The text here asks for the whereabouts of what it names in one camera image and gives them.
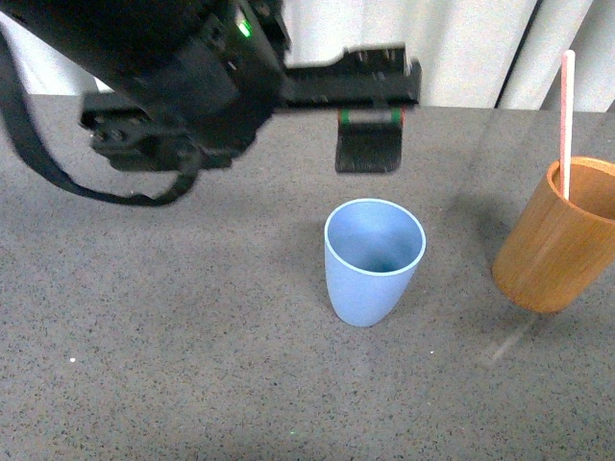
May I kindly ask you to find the black gripper finger pad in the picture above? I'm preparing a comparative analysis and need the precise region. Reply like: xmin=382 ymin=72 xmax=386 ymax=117
xmin=334 ymin=108 xmax=405 ymax=174

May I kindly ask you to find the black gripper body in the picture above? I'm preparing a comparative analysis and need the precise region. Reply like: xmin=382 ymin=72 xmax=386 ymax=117
xmin=80 ymin=44 xmax=422 ymax=172

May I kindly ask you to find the light blue plastic cup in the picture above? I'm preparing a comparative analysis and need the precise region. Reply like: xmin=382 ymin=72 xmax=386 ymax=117
xmin=324 ymin=198 xmax=427 ymax=328

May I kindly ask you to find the wooden chopstick holder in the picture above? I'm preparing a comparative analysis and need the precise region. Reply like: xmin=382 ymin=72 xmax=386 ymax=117
xmin=492 ymin=157 xmax=614 ymax=313

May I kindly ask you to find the white pleated curtain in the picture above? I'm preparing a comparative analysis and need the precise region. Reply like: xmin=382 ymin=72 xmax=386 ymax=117
xmin=0 ymin=0 xmax=615 ymax=114

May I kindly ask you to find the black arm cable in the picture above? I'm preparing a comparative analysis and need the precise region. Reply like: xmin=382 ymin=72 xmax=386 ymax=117
xmin=0 ymin=33 xmax=201 ymax=208

